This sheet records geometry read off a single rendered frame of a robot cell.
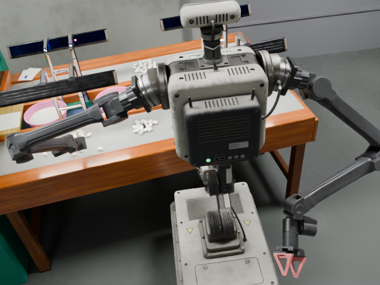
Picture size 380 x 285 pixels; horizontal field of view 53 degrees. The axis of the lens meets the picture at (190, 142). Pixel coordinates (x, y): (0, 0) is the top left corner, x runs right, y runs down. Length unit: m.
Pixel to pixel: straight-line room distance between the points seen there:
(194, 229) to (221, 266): 0.25
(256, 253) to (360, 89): 2.47
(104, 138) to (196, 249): 0.81
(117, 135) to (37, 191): 0.52
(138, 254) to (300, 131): 1.26
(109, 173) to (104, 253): 0.72
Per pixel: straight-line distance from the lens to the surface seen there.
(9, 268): 2.57
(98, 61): 3.00
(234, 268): 1.89
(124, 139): 2.19
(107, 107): 1.40
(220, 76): 1.24
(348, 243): 2.65
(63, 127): 1.41
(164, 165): 2.09
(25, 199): 2.18
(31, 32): 4.21
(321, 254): 2.56
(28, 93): 2.14
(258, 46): 2.23
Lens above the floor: 2.09
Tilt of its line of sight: 40 degrees down
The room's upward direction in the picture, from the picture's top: 6 degrees counter-clockwise
